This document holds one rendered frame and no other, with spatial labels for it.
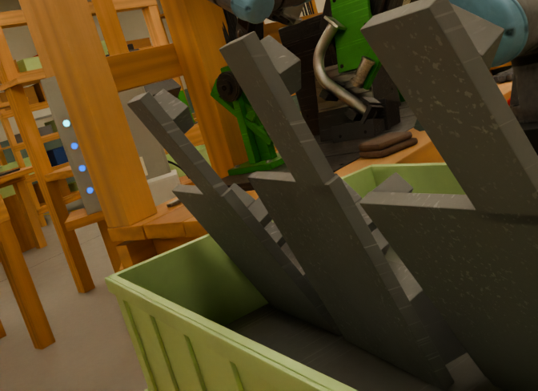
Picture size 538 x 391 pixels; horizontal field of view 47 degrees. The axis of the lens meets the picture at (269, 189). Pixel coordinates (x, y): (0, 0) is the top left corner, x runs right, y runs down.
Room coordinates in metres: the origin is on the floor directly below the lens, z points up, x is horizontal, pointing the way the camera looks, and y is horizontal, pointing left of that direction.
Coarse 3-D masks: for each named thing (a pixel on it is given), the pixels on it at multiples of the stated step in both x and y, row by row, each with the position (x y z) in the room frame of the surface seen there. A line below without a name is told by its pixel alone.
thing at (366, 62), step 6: (366, 60) 1.58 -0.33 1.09; (372, 60) 1.60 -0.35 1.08; (360, 66) 1.59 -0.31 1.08; (366, 66) 1.59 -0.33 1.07; (360, 72) 1.59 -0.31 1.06; (366, 72) 1.59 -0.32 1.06; (354, 78) 1.61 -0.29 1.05; (360, 78) 1.60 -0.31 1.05; (354, 84) 1.60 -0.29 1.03; (360, 84) 1.60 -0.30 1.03
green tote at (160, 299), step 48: (432, 192) 0.78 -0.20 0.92; (192, 240) 0.74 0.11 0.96; (144, 288) 0.60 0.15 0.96; (192, 288) 0.72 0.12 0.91; (240, 288) 0.75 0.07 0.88; (144, 336) 0.63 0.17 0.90; (192, 336) 0.47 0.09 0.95; (240, 336) 0.41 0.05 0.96; (192, 384) 0.53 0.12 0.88; (240, 384) 0.42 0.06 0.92; (288, 384) 0.34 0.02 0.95; (336, 384) 0.31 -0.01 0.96
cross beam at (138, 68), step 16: (304, 16) 2.23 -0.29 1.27; (272, 32) 2.08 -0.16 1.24; (160, 48) 1.72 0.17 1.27; (112, 64) 1.59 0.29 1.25; (128, 64) 1.63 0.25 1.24; (144, 64) 1.67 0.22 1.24; (160, 64) 1.71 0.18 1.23; (176, 64) 1.75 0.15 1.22; (128, 80) 1.62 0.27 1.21; (144, 80) 1.65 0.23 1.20; (160, 80) 1.70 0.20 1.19
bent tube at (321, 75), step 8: (328, 16) 1.69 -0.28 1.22; (328, 24) 1.68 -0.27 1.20; (336, 24) 1.65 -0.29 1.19; (328, 32) 1.68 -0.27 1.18; (320, 40) 1.69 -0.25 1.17; (328, 40) 1.68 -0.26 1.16; (320, 48) 1.69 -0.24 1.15; (320, 56) 1.69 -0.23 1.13; (320, 64) 1.69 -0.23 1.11; (320, 72) 1.69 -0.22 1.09; (320, 80) 1.68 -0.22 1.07; (328, 80) 1.67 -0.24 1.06; (328, 88) 1.66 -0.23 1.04; (336, 88) 1.64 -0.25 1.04; (336, 96) 1.64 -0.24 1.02; (344, 96) 1.62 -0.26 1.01; (352, 96) 1.61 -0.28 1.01; (352, 104) 1.60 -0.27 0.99; (360, 104) 1.59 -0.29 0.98; (360, 112) 1.59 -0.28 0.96
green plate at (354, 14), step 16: (336, 0) 1.71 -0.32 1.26; (352, 0) 1.67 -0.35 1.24; (368, 0) 1.64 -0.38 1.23; (336, 16) 1.70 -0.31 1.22; (352, 16) 1.67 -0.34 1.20; (368, 16) 1.63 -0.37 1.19; (336, 32) 1.70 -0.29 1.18; (352, 32) 1.66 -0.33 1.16; (336, 48) 1.69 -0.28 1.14; (352, 48) 1.66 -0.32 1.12; (368, 48) 1.62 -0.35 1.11; (352, 64) 1.65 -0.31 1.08
